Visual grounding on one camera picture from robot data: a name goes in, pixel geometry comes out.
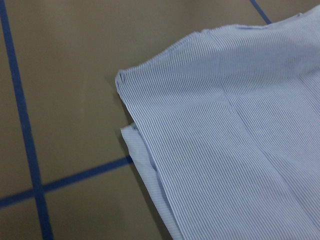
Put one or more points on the light blue striped shirt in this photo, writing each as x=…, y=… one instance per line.
x=226, y=131

